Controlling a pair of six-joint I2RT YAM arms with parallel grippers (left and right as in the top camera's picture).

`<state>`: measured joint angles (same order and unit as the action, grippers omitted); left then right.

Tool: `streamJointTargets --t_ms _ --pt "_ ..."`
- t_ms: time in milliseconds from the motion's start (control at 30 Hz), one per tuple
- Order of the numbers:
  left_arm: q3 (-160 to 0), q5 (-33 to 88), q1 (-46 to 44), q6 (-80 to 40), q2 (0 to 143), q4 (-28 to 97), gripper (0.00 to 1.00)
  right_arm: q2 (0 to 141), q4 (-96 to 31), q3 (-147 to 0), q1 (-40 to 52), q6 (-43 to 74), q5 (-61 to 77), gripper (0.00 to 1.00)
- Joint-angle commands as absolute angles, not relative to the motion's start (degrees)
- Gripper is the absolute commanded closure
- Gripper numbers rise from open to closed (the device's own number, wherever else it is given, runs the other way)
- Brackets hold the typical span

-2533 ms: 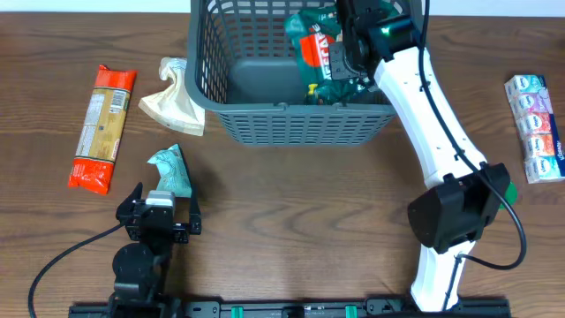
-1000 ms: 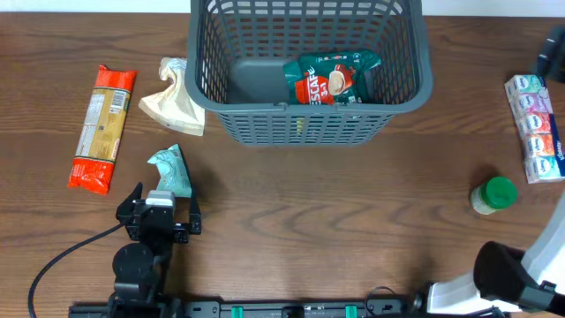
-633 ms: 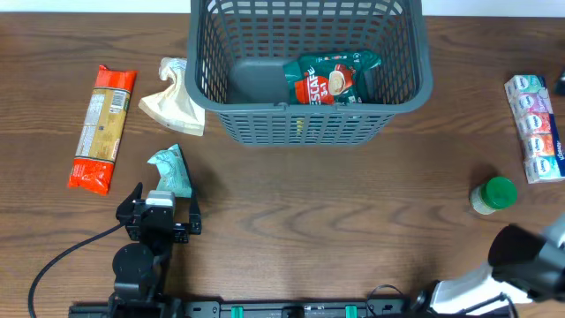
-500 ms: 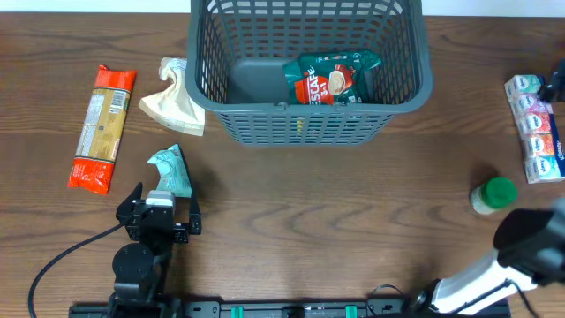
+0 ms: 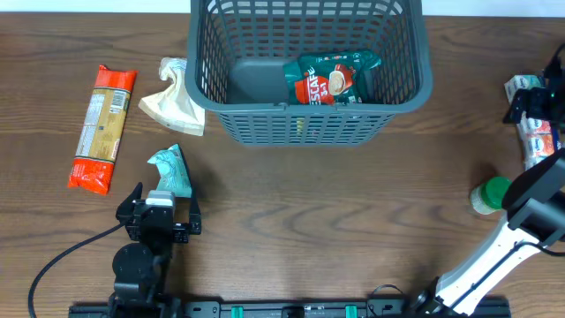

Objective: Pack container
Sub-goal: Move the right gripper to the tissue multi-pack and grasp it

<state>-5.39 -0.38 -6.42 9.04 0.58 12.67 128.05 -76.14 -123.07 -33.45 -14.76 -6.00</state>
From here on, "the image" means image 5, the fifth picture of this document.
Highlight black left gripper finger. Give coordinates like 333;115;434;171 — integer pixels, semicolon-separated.
124;182;143;208
178;148;201;225

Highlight tissue pocket pack bundle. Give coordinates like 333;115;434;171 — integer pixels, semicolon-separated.
504;75;561;170

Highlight green lid spice jar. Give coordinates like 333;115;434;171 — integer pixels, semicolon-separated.
470;177;511;216

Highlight green Nescafe coffee bag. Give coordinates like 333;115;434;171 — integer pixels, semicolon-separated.
283;49;381;105

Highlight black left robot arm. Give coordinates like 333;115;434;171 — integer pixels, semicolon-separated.
109;144;202;318

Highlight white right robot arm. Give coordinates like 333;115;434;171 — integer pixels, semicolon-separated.
403;52;564;317

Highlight red orange spaghetti packet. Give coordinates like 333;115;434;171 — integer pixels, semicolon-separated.
67;64;138;195

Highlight teal crumpled snack packet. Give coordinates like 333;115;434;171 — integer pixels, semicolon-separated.
147;144;192;198

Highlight beige crumpled pouch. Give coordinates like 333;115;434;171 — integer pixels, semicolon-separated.
139;57;206;136

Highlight grey plastic basket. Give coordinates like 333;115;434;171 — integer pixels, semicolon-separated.
185;0;433;146

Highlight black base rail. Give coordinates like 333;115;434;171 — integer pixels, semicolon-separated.
68;296;512;318

